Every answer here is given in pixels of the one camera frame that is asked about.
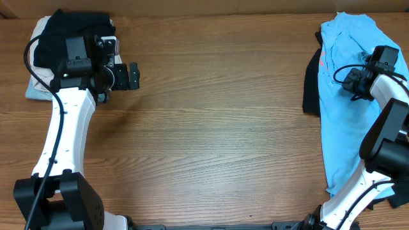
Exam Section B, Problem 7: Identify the light blue t-shirt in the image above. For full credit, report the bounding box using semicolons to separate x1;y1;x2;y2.
318;12;397;196

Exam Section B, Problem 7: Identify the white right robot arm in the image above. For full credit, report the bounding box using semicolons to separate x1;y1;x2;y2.
292;45;408;230

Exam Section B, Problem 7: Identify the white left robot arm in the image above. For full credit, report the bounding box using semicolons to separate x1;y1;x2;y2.
13;35;140;230

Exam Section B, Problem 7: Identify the black unfolded garment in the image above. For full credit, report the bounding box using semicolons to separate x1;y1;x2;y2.
302;32;408;208

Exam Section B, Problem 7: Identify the beige folded garment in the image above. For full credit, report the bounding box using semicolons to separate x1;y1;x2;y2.
29;15;123;94

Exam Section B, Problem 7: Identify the black folded garment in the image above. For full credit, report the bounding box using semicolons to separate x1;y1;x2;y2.
33;8;116;73

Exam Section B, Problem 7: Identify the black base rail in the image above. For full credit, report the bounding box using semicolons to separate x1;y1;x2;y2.
128;221;302;230

